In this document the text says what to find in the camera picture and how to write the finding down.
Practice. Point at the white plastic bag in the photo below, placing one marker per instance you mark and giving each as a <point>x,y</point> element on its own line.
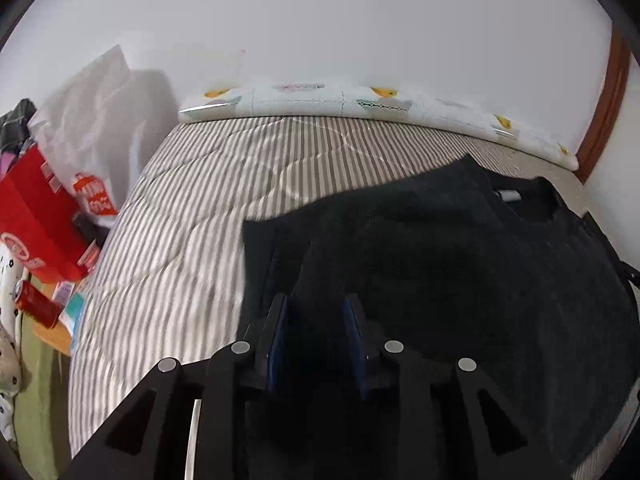
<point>95,110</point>

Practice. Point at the red cardboard box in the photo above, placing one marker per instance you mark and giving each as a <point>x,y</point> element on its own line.
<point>35,215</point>

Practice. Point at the black garment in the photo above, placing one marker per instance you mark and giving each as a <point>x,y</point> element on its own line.
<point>450,270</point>

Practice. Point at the white printed bed bumper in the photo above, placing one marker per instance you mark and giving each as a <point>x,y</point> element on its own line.
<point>300,97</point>

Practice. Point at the grey striped quilt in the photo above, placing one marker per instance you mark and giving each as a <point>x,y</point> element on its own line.
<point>200,200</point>

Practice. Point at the teal packet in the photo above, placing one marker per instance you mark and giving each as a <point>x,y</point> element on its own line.
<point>75,312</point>

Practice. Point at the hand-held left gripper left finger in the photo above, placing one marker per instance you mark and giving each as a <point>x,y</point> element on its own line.
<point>277,350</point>

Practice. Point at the white black-dotted cloth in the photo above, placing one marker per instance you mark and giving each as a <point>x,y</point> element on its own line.
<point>7,310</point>

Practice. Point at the green bed sheet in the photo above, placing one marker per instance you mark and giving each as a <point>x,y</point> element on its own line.
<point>42,410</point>

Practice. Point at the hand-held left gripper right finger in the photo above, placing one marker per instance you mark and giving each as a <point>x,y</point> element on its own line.
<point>357,355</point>

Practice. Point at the red drink can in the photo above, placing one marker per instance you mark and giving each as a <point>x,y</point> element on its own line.
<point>37,305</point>

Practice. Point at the dark checkered cloth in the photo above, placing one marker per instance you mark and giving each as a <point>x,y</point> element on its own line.
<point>15,125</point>

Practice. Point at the pink cloth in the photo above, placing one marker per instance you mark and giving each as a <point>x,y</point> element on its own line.
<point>7,162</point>

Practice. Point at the brown wooden door frame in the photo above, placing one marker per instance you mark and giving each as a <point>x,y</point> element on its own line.
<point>607,105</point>

